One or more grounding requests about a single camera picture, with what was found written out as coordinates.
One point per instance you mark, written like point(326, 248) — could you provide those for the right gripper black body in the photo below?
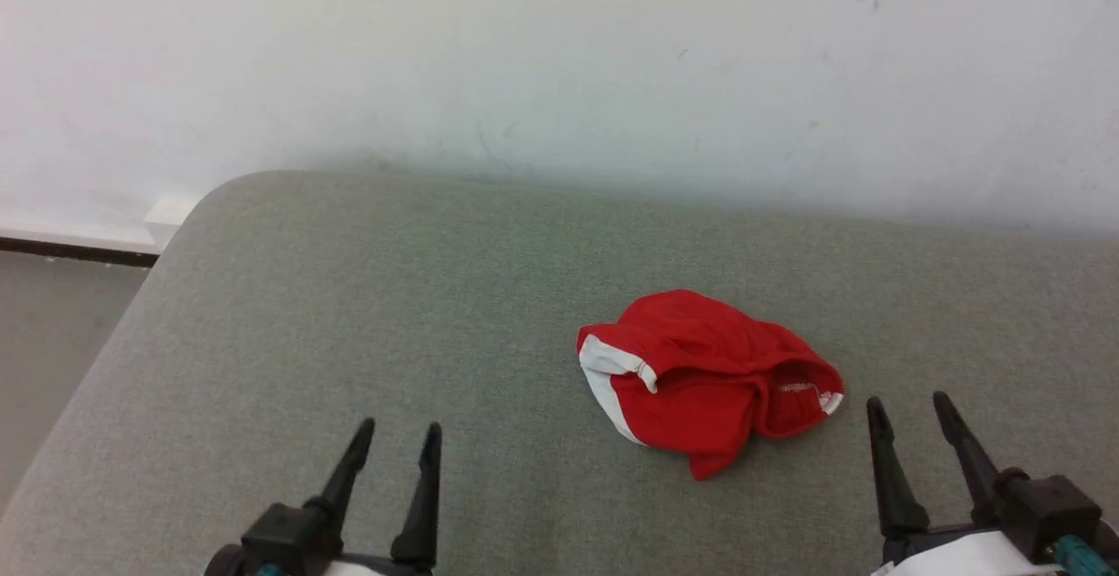
point(1040, 510)

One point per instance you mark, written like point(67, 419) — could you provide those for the white baseboard trim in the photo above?
point(96, 231)

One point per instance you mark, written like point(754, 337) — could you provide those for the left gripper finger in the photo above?
point(424, 506)
point(354, 462)

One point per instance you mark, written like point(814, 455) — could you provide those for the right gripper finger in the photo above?
point(893, 489)
point(975, 458)

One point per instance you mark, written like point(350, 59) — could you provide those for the red and white basketball shorts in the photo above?
point(699, 384)

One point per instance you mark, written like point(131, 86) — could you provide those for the grey fabric sofa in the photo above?
point(393, 314)

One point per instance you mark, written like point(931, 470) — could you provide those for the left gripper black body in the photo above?
point(288, 537)

